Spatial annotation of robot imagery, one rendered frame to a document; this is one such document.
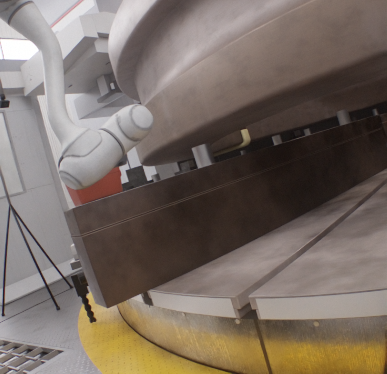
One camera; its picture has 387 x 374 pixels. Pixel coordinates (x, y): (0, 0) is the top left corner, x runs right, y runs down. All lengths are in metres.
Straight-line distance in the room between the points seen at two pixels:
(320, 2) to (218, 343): 1.20
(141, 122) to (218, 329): 0.69
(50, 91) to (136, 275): 0.73
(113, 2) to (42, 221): 2.74
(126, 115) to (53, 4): 4.27
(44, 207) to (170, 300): 3.44
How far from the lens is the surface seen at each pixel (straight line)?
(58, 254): 4.66
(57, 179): 4.92
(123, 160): 1.20
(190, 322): 1.38
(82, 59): 4.32
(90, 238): 1.36
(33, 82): 4.71
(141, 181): 2.66
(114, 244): 1.39
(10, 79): 4.80
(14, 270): 4.34
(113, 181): 1.42
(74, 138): 0.99
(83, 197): 1.38
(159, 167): 5.51
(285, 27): 1.43
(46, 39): 1.13
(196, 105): 1.73
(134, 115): 1.01
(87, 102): 5.41
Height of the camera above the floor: 0.67
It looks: 2 degrees down
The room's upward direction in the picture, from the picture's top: 18 degrees counter-clockwise
